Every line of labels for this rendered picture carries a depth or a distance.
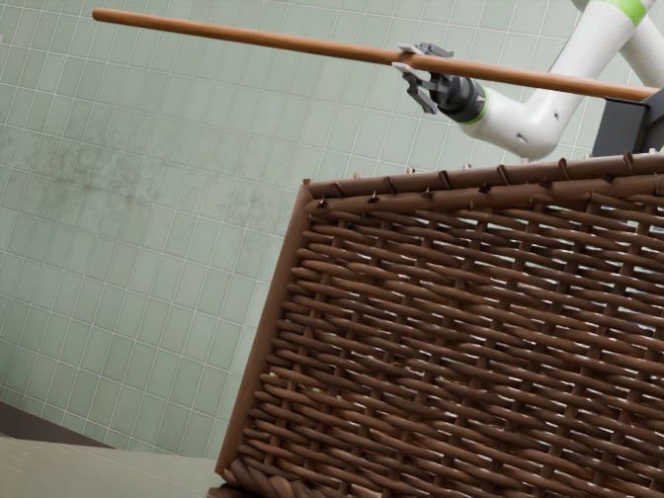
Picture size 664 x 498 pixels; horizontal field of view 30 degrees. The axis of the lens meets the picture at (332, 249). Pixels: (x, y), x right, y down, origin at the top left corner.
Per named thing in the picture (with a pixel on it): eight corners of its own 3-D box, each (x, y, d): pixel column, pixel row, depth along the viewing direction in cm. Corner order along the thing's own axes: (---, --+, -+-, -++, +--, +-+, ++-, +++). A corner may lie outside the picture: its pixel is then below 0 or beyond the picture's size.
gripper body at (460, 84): (475, 75, 248) (456, 60, 240) (463, 116, 247) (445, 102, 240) (443, 70, 252) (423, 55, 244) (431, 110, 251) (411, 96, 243)
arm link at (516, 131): (590, 25, 268) (581, -6, 259) (637, 41, 262) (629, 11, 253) (501, 158, 262) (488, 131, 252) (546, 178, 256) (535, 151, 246)
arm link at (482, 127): (458, 133, 270) (481, 88, 269) (506, 155, 263) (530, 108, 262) (431, 116, 258) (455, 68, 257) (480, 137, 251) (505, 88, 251)
